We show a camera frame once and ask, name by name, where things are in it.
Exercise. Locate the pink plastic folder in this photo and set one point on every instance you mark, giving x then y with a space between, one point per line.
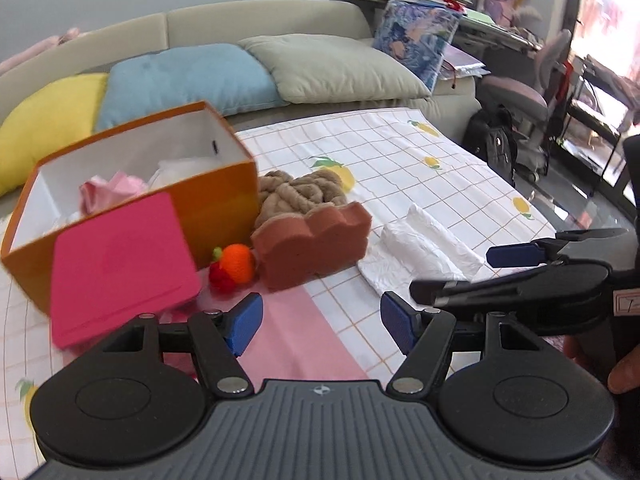
462 59

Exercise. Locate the brown cloud-shaped sponge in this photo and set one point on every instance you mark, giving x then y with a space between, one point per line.
305 250

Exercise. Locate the beige knitted cloth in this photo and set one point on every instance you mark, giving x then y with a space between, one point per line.
295 192

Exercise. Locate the grey-green pillow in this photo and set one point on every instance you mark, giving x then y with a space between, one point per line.
330 67

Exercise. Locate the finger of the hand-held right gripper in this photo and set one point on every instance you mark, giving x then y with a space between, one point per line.
450 289
512 255

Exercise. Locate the pink cloth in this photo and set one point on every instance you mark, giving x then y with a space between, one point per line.
112 190

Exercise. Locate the pink square lid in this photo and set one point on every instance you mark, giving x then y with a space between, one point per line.
120 270

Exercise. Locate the pink plush toy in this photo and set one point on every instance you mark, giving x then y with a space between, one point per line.
30 52

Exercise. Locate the beige sofa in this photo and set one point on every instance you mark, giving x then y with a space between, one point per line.
225 20

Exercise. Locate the pink mat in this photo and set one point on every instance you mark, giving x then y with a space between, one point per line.
300 330

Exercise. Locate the purple plush toy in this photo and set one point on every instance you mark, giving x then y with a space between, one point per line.
502 4

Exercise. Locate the yellow pillow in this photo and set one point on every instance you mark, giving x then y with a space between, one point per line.
45 125

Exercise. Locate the orange cardboard box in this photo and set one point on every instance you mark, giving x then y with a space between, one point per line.
215 200

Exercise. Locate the black metal rack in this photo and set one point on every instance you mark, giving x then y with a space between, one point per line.
597 113

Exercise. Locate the blue printed pillow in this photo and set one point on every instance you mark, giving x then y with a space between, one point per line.
415 42

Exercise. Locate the grey office chair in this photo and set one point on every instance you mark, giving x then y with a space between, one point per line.
510 92

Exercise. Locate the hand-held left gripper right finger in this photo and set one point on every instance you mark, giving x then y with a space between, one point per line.
397 322

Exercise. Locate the person's right hand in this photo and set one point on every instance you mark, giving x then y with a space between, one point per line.
625 377

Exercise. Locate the black backpack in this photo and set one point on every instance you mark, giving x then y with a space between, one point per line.
492 140

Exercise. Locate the orange and red knitted toy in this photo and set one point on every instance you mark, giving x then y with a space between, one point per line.
237 262

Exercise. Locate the white plastic bag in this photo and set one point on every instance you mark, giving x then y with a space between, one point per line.
420 255

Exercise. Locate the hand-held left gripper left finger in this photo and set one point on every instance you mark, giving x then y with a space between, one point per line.
245 324

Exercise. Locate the cluttered desk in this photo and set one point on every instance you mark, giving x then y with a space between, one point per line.
500 35

